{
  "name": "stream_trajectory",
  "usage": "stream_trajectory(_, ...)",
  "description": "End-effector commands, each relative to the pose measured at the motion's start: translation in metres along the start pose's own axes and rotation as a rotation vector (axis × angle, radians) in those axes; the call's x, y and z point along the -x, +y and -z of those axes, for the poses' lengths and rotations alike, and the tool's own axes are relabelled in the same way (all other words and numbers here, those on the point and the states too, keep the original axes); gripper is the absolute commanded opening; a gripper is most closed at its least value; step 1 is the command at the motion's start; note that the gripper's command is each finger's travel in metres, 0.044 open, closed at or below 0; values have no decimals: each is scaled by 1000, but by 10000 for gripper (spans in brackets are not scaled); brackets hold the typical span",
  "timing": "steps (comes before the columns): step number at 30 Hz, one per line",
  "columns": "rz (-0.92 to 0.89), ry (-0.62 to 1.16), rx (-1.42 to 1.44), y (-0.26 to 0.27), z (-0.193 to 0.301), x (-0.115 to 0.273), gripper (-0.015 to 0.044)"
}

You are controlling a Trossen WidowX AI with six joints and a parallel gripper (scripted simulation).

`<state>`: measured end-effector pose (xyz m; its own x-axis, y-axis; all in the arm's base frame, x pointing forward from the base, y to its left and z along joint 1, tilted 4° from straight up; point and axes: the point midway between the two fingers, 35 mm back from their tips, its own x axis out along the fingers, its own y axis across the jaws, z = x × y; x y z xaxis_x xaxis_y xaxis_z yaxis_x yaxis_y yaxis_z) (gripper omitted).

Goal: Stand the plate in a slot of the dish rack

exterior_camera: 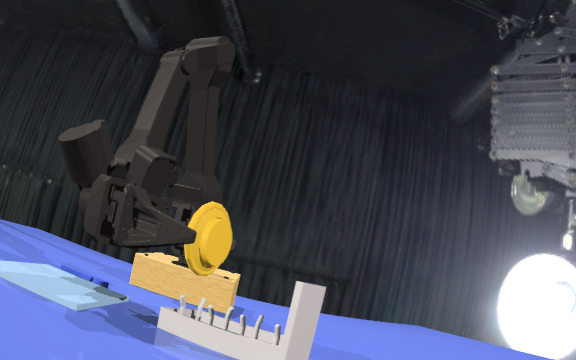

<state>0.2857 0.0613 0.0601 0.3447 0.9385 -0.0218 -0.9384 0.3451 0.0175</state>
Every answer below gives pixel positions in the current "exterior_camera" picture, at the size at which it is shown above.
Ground white dish rack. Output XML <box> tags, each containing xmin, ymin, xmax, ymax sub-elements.
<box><xmin>157</xmin><ymin>281</ymin><xmax>326</xmax><ymax>360</ymax></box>

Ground light blue square mat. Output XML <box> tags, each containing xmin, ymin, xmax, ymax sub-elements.
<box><xmin>0</xmin><ymin>260</ymin><xmax>130</xmax><ymax>311</ymax></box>

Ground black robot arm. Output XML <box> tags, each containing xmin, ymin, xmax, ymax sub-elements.
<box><xmin>58</xmin><ymin>36</ymin><xmax>236</xmax><ymax>220</ymax></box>

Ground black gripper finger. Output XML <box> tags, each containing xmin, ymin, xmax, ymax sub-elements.
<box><xmin>182</xmin><ymin>206</ymin><xmax>238</xmax><ymax>257</ymax></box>
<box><xmin>113</xmin><ymin>184</ymin><xmax>197</xmax><ymax>249</ymax></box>

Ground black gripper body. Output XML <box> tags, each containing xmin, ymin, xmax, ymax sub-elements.
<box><xmin>84</xmin><ymin>174</ymin><xmax>193</xmax><ymax>256</ymax></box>

